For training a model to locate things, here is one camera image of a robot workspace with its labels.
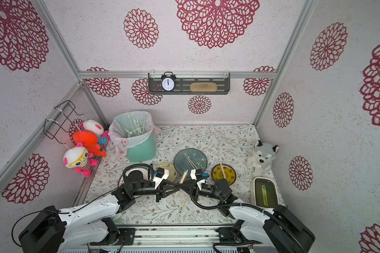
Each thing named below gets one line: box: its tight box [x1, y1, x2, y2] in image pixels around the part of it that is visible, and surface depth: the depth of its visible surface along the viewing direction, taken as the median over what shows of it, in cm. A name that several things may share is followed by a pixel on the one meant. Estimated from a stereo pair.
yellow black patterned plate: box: [211, 163, 237, 186], surface depth 97 cm
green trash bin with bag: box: [108, 110, 162, 163], surface depth 92 cm
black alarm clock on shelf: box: [160, 71, 177, 93], surface depth 92 cm
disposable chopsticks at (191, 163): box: [185, 156, 199, 170], surface depth 99 cm
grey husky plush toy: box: [246, 140, 280, 178], surface depth 85 cm
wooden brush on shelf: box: [189, 82, 218, 93], surface depth 92 cm
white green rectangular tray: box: [250, 176, 280, 209], surface depth 84 cm
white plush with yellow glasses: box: [63, 141, 98, 178], surface depth 83 cm
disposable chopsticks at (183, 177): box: [179, 169, 189, 184], surface depth 66 cm
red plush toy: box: [73, 130, 107, 158], surface depth 89 cm
